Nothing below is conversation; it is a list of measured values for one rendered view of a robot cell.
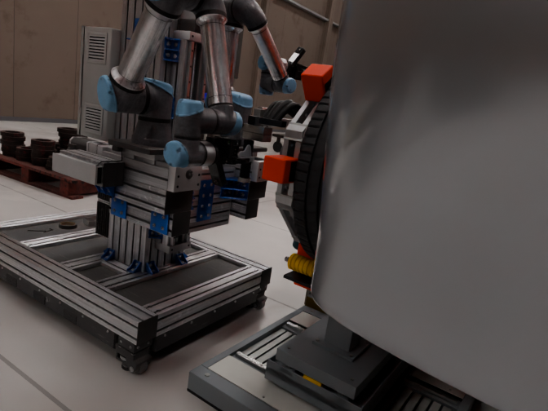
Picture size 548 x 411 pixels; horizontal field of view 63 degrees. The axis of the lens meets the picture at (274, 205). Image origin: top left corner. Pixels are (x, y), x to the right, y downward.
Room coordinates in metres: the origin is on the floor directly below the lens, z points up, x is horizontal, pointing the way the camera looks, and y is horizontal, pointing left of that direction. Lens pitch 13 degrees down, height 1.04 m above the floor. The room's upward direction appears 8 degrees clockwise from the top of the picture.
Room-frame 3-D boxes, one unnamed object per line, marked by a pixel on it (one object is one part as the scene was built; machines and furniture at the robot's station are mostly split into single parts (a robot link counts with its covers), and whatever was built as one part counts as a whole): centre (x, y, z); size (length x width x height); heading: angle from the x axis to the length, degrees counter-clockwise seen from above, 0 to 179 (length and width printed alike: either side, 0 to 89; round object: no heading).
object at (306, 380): (1.51, -0.34, 0.13); 0.50 x 0.36 x 0.10; 147
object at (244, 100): (2.08, 0.23, 0.98); 0.13 x 0.12 x 0.14; 44
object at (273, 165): (1.29, -0.01, 0.85); 0.09 x 0.08 x 0.07; 147
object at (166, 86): (1.65, 0.48, 0.98); 0.13 x 0.12 x 0.14; 138
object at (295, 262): (1.40, -0.19, 0.51); 0.29 x 0.06 x 0.06; 57
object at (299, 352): (1.47, -0.32, 0.32); 0.40 x 0.30 x 0.28; 147
